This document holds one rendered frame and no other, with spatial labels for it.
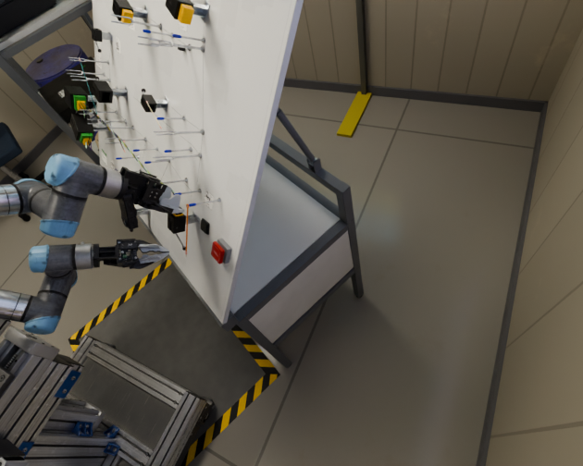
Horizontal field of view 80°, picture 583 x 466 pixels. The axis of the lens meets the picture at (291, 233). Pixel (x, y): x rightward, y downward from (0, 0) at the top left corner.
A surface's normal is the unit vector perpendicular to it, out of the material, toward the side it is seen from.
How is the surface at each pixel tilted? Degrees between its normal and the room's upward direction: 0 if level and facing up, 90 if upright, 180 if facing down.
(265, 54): 54
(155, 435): 0
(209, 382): 0
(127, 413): 0
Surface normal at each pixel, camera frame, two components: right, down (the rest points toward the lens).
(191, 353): -0.22, -0.52
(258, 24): -0.72, 0.22
